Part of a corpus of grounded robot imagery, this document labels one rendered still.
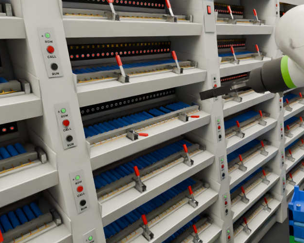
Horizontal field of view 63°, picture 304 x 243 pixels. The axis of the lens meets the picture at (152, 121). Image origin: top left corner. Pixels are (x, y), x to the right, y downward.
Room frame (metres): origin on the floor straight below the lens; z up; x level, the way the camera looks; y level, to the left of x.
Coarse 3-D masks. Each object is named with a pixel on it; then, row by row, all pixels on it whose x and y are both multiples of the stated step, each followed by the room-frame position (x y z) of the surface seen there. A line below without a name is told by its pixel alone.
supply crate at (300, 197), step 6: (294, 186) 1.17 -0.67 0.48; (294, 192) 1.16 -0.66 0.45; (300, 192) 1.16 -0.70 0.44; (294, 198) 1.15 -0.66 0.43; (300, 198) 1.17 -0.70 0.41; (288, 204) 1.03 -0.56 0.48; (294, 204) 1.13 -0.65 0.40; (300, 204) 1.12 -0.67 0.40; (294, 210) 1.01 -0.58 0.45; (294, 216) 1.01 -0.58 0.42; (300, 216) 1.00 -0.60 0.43
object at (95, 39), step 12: (216, 0) 1.52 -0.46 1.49; (228, 0) 1.61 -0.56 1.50; (144, 36) 1.14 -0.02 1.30; (156, 36) 1.19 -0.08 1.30; (228, 36) 1.59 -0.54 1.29; (240, 36) 1.68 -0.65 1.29; (0, 48) 0.77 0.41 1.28; (12, 72) 0.78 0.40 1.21; (24, 120) 0.78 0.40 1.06; (84, 120) 0.91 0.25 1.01; (24, 132) 0.78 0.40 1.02
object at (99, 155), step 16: (192, 96) 1.16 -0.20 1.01; (96, 112) 0.92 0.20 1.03; (112, 112) 0.96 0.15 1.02; (208, 112) 1.10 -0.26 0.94; (160, 128) 0.92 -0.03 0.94; (176, 128) 0.94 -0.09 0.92; (192, 128) 1.02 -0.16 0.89; (112, 144) 0.78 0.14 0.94; (128, 144) 0.79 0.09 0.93; (144, 144) 0.84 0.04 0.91; (96, 160) 0.71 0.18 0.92; (112, 160) 0.76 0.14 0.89
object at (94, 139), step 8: (176, 112) 1.02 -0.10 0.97; (184, 112) 1.05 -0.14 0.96; (152, 120) 0.93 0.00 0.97; (160, 120) 0.95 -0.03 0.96; (120, 128) 0.84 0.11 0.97; (128, 128) 0.85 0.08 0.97; (136, 128) 0.88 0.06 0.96; (96, 136) 0.78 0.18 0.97; (104, 136) 0.79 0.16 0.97; (112, 136) 0.81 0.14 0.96
